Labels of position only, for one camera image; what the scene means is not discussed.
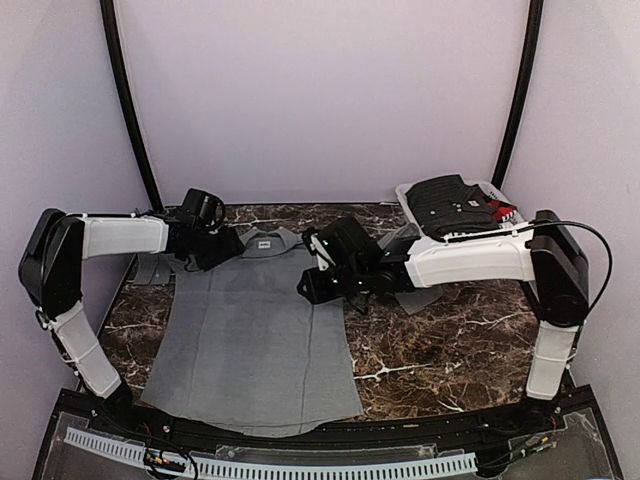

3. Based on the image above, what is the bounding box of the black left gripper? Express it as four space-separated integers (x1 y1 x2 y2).
184 225 244 271

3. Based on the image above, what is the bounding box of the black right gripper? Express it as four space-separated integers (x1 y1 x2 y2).
297 262 368 303

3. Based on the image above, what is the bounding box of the grey long sleeve shirt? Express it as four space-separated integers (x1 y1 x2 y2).
132 227 446 440

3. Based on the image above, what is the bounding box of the light grey plastic basket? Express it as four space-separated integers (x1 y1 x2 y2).
395 174 524 243

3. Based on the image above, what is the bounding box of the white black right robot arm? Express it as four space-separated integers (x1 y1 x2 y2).
297 210 601 434

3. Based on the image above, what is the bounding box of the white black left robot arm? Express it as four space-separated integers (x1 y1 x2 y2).
18 188 244 436

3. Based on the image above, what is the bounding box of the black striped shirt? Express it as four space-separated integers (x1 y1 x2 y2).
405 174 499 238

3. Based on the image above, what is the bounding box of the red black plaid shirt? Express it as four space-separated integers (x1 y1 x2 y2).
484 195 517 223

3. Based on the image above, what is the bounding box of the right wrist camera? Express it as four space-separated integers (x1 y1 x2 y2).
302 227 335 271

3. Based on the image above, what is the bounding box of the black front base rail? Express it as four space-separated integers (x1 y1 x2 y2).
44 386 598 452

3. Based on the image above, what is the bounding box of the white slotted cable duct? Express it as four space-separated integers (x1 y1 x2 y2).
63 427 477 479

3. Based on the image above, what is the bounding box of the black left frame post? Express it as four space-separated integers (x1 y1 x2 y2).
99 0 164 211

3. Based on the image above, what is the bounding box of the black frame post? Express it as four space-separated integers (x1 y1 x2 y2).
99 0 164 211
491 0 544 189

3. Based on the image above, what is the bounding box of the black right frame post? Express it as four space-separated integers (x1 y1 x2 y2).
491 0 544 189

